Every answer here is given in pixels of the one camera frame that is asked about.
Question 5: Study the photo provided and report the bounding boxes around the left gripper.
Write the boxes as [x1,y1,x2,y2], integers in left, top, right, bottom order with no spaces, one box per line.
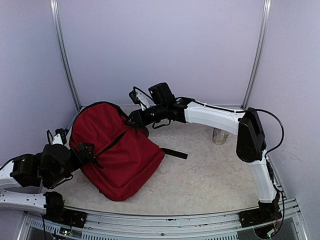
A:
[47,141,95,187]

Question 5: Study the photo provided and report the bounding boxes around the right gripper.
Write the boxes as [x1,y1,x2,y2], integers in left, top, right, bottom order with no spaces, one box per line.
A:
[122,103,166,129]

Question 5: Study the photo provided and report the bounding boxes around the red student backpack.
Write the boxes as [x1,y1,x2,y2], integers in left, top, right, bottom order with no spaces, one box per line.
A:
[69,101,188,202]

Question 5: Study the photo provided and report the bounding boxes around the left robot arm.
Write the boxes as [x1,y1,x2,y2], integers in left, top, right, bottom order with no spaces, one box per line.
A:
[0,142,95,228]

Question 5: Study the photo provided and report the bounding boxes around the cream ceramic mug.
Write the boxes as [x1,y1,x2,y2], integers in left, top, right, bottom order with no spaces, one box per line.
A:
[212,128,230,146]

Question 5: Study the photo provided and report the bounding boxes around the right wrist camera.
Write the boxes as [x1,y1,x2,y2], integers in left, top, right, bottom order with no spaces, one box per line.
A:
[128,86,154,111]

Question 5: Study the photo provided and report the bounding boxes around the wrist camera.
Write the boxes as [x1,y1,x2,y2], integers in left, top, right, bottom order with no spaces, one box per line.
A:
[128,86,154,111]
[46,128,69,145]

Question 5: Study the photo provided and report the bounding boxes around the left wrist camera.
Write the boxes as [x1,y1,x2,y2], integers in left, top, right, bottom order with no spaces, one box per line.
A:
[46,128,69,145]

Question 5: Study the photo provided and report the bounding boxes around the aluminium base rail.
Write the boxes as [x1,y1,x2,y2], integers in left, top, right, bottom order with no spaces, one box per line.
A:
[17,198,310,240]

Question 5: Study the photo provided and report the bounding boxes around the left frame post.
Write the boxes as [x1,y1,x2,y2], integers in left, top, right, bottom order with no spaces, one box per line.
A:
[50,0,82,112]

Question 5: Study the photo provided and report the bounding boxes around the frame post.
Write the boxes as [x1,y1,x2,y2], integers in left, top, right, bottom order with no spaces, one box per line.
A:
[241,0,272,109]
[50,0,82,112]

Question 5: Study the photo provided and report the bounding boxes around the right frame post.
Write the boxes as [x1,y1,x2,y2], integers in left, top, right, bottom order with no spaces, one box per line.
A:
[241,0,272,109]

